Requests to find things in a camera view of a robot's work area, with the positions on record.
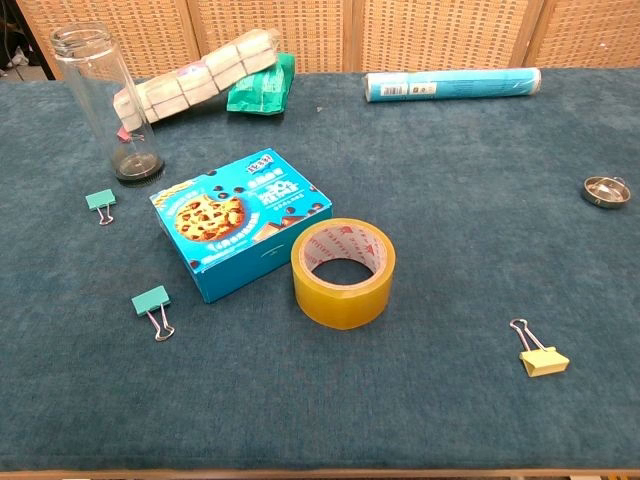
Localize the clear glass jar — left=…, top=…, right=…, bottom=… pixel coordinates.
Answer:
left=49, top=24, right=167, bottom=189

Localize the yellow packing tape roll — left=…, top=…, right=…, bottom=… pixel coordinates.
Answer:
left=290, top=217, right=397, bottom=332

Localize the blue cookie box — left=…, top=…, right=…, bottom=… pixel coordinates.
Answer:
left=149, top=147, right=334, bottom=305

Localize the teal table mat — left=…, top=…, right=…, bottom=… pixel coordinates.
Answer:
left=0, top=66, right=640, bottom=474

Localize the green snack packet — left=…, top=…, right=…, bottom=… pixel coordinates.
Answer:
left=225, top=51, right=297, bottom=118

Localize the large teal binder clip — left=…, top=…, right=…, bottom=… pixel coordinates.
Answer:
left=130, top=284, right=177, bottom=344

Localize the white tissue pack bundle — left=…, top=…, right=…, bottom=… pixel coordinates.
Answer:
left=112, top=27, right=282, bottom=133

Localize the blue plastic wrap roll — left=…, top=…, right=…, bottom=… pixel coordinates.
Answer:
left=362, top=67, right=543, bottom=105

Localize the small teal binder clip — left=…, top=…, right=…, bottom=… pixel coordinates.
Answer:
left=84, top=188, right=118, bottom=227

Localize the pink binder clip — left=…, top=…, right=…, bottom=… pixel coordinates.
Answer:
left=115, top=126, right=146, bottom=146

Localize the wicker folding screen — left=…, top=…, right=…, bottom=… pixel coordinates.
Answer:
left=14, top=0, right=640, bottom=81

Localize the yellow binder clip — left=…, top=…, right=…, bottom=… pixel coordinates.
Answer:
left=508, top=317, right=572, bottom=379

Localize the black stand leg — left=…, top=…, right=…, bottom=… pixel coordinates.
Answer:
left=12, top=0, right=57, bottom=81

